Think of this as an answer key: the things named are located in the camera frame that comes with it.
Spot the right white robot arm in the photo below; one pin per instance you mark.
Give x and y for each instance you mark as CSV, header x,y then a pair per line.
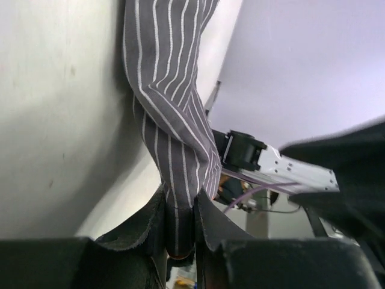
x,y
337,179

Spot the grey striped underwear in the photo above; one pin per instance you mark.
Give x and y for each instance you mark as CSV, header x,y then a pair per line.
x,y
161,42

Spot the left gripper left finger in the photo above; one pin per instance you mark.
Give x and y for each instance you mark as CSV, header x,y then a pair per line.
x,y
132,255

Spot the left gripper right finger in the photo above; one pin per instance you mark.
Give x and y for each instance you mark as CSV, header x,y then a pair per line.
x,y
228,257

